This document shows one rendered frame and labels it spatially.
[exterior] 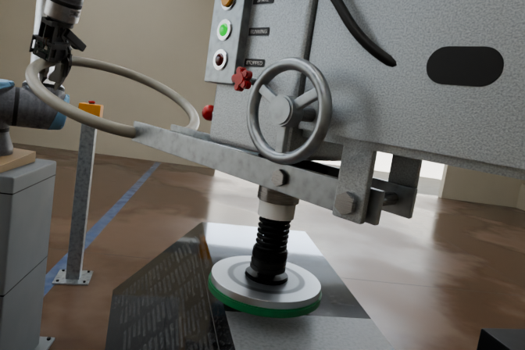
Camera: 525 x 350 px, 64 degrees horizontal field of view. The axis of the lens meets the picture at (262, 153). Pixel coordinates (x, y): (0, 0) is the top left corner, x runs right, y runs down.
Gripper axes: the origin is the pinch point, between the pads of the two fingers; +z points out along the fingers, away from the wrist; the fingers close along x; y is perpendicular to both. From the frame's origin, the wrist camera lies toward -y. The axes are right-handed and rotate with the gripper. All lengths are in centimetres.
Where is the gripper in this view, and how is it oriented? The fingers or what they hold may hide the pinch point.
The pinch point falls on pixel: (51, 82)
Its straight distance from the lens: 145.7
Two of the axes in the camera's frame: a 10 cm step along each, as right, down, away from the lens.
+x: 8.7, 4.6, -1.5
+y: -2.9, 2.4, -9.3
